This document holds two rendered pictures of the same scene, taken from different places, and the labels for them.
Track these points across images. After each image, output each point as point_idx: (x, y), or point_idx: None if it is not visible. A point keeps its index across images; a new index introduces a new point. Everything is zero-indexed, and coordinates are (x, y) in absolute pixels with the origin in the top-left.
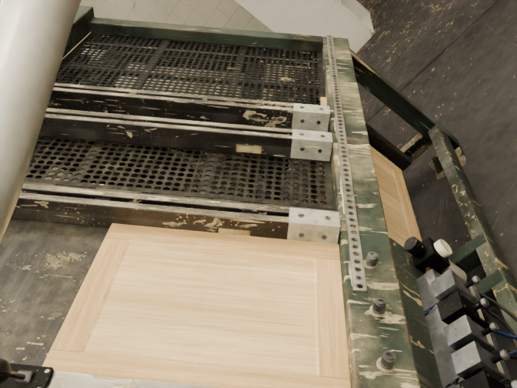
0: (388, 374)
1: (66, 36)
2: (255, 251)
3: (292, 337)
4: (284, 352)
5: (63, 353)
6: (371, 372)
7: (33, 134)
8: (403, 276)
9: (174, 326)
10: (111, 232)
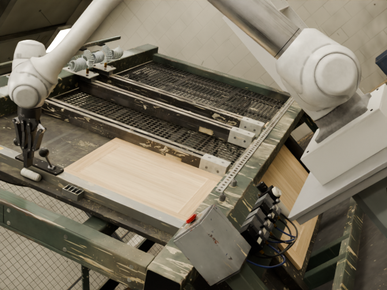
0: None
1: (102, 19)
2: (179, 167)
3: (174, 198)
4: (167, 202)
5: (70, 170)
6: None
7: (83, 40)
8: (247, 197)
9: (122, 178)
10: (113, 140)
